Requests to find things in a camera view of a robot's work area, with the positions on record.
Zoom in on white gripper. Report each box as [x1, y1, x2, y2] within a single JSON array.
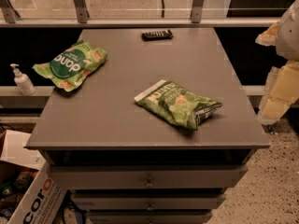
[[255, 0, 299, 125]]

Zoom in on green jalapeno chip bag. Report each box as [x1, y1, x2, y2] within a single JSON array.
[[135, 80, 222, 130]]

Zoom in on dark rxbar chocolate bar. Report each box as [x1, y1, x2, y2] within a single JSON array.
[[141, 30, 174, 41]]

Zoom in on green dang snack bag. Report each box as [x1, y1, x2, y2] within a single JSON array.
[[33, 40, 107, 92]]

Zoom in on grey drawer cabinet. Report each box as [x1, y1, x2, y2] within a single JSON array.
[[28, 28, 269, 224]]

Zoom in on white pump dispenser bottle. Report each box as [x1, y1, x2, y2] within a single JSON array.
[[10, 63, 36, 95]]

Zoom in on white cardboard box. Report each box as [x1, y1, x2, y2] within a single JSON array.
[[0, 130, 66, 224]]

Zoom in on metal railing post right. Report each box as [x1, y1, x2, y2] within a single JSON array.
[[191, 0, 204, 23]]

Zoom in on metal railing post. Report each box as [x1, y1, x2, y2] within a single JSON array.
[[191, 0, 204, 23], [0, 0, 21, 23], [73, 0, 90, 23]]

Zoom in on metal railing post far left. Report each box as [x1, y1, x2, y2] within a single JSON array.
[[0, 0, 21, 23]]

